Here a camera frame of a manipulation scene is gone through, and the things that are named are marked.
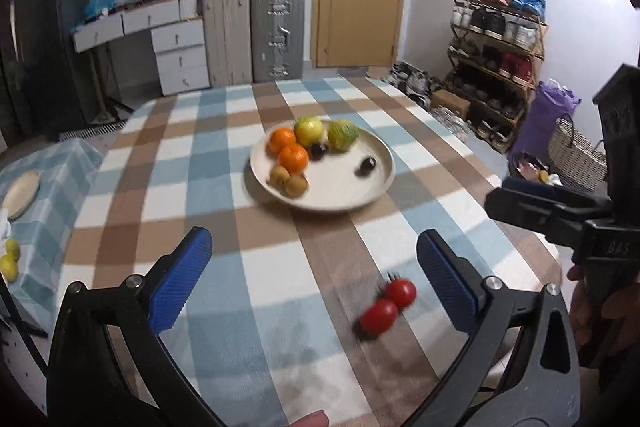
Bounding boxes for beige suitcase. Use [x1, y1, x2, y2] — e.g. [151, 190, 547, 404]
[201, 0, 253, 88]

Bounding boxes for purple bag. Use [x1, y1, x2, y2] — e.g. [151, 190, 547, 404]
[510, 79, 582, 162]

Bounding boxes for small cream plate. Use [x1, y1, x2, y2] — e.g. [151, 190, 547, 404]
[1, 170, 42, 221]

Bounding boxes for pile of grey sneakers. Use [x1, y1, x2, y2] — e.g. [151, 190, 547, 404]
[387, 62, 446, 108]

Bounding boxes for cardboard box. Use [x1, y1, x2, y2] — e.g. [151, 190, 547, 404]
[430, 89, 472, 120]

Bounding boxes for large cream plate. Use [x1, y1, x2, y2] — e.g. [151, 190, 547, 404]
[249, 119, 396, 212]

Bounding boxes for orange mandarin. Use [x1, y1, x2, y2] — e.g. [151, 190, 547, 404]
[266, 127, 298, 156]
[278, 144, 310, 174]

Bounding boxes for teal checked cloth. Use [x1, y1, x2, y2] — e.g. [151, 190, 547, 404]
[0, 138, 106, 308]

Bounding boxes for red tomato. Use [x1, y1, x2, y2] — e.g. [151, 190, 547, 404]
[384, 272, 417, 309]
[356, 298, 400, 339]

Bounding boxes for open bag with small items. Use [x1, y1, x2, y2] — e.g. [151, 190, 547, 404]
[509, 152, 563, 188]

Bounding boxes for person's right hand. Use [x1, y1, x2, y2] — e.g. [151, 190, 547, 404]
[566, 264, 640, 348]

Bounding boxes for silver suitcase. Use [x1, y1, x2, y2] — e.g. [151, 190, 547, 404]
[250, 0, 306, 82]

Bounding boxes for white perforated board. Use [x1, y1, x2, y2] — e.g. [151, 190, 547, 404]
[0, 282, 51, 408]

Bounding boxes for brown kiwi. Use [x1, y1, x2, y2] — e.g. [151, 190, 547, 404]
[267, 165, 292, 188]
[283, 174, 309, 198]

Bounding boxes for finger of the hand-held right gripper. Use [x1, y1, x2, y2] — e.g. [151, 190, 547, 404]
[484, 188, 614, 249]
[501, 177, 612, 208]

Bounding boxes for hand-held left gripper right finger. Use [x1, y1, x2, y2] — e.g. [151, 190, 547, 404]
[416, 229, 582, 427]

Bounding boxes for brown blue checked blanket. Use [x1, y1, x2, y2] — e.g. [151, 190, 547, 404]
[47, 76, 563, 427]

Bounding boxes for dark grey cabinet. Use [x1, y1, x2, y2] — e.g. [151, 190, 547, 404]
[0, 0, 93, 142]

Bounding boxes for person's left hand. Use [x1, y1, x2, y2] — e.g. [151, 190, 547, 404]
[282, 412, 331, 427]

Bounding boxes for blue plastic bag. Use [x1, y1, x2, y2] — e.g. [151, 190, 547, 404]
[84, 0, 123, 18]

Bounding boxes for floor grille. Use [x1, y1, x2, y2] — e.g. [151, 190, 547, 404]
[59, 119, 128, 142]

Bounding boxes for white desk with drawers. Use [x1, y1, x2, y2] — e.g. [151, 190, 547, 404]
[72, 0, 211, 96]

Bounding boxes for green yellow citrus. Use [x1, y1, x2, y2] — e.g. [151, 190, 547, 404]
[327, 120, 359, 152]

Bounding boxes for woven basket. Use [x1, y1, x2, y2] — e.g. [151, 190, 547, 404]
[548, 114, 608, 192]

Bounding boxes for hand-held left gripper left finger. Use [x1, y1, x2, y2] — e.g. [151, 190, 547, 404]
[46, 227, 226, 427]

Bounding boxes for shoe rack with shoes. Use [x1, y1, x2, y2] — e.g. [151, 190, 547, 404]
[446, 0, 547, 148]

